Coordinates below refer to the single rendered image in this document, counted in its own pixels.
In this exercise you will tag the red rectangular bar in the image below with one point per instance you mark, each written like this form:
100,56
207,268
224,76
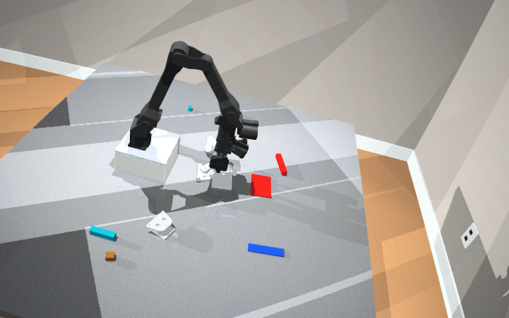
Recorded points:
281,164

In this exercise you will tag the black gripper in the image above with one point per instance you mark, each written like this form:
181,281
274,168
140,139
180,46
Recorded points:
220,162

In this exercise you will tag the blue flat bar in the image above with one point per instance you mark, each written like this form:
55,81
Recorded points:
266,250

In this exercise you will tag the cyan rectangular block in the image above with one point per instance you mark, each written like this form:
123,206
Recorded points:
103,233

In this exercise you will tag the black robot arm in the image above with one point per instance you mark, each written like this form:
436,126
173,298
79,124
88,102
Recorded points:
181,55

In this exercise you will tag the small brown block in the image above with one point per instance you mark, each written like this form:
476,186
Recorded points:
109,256

